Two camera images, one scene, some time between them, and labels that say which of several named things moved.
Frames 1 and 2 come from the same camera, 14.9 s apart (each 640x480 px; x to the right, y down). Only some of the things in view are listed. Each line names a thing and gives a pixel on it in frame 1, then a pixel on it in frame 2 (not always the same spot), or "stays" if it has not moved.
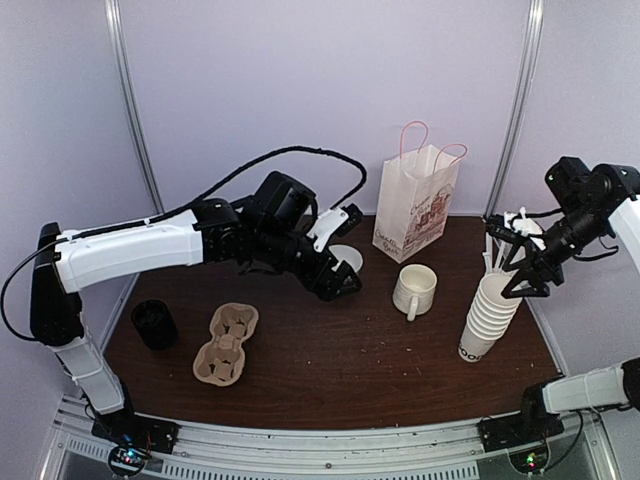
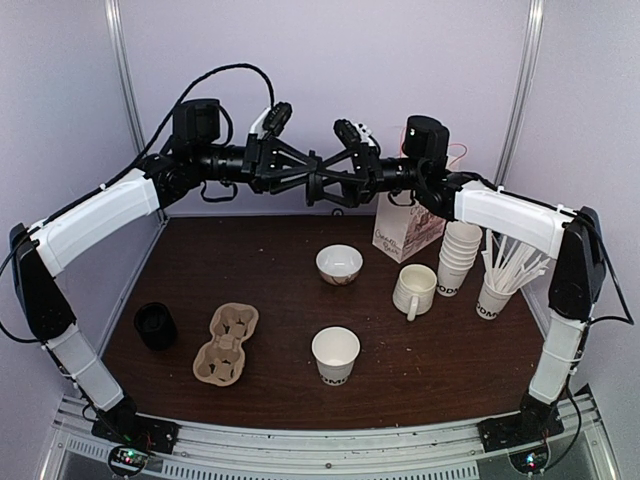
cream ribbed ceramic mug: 414,290 stays
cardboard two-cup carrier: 222,359 stays
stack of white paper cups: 490,317 to 459,249
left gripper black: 314,279 to 263,161
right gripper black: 535,258 to 368,176
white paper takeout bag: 413,201 stays
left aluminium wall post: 116,26 stays
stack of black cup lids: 154,324 stays
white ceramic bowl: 348,255 stays
